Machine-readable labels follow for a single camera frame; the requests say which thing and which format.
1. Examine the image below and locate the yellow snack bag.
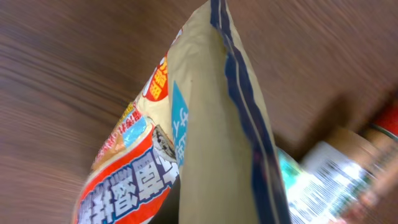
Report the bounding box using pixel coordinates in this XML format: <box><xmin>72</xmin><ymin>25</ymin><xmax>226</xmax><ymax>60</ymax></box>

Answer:
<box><xmin>72</xmin><ymin>0</ymin><xmax>290</xmax><ymax>224</ymax></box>

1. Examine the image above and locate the white bamboo conditioner tube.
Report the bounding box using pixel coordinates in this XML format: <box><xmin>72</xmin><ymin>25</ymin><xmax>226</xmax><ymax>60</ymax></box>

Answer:
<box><xmin>278</xmin><ymin>128</ymin><xmax>382</xmax><ymax>224</ymax></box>

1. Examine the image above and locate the spaghetti pasta package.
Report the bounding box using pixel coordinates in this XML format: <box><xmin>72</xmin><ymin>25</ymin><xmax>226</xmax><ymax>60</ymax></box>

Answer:
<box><xmin>341</xmin><ymin>102</ymin><xmax>398</xmax><ymax>224</ymax></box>

